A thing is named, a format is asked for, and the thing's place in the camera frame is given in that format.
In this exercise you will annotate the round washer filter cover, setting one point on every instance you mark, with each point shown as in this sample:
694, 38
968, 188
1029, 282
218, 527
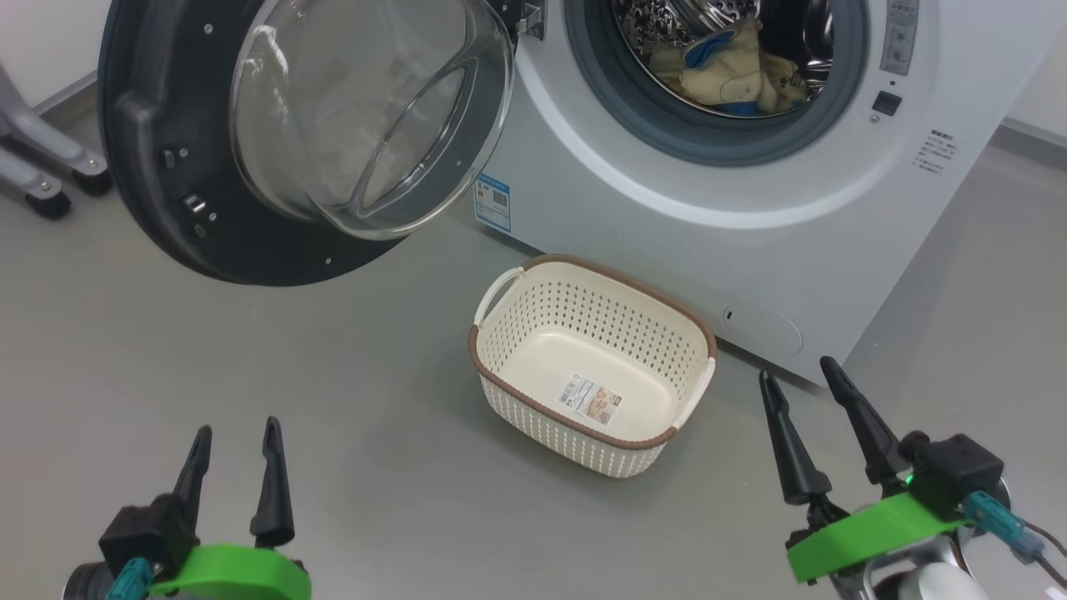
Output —
763, 332

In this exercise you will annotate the dark round glass washer door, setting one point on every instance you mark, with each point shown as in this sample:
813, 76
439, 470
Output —
167, 167

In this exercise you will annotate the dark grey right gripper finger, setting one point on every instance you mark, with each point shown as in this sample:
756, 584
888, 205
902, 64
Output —
796, 458
871, 433

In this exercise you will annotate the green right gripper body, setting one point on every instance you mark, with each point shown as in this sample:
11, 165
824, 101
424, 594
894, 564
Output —
867, 533

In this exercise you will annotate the grey metal stand leg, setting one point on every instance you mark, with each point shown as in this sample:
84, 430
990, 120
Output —
50, 142
33, 187

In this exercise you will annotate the cream printed garment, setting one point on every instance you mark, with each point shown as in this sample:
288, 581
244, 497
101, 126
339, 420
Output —
725, 83

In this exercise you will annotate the blue energy label sticker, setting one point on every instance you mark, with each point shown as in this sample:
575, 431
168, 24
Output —
493, 202

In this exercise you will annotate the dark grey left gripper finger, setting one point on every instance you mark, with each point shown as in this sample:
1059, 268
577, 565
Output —
193, 483
273, 500

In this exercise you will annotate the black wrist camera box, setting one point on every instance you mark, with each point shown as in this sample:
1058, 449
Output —
142, 533
959, 467

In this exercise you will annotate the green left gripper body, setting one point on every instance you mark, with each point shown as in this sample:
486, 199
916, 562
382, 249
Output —
237, 575

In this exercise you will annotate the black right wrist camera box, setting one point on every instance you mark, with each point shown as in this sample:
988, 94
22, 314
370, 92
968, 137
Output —
959, 467

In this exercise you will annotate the cream perforated laundry basket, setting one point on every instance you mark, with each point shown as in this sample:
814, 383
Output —
533, 333

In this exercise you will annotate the blue cloth garment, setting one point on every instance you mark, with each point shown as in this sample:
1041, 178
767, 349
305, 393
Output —
708, 48

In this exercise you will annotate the grey rubber door gasket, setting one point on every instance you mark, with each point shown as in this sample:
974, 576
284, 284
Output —
617, 108

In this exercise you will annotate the white basket product sticker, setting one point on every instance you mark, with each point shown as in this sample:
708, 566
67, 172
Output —
590, 400

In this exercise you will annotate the white front-load washing machine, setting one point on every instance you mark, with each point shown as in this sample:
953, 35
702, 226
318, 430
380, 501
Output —
834, 233

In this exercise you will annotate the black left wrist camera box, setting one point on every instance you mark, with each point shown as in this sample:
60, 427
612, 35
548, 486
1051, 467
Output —
142, 533

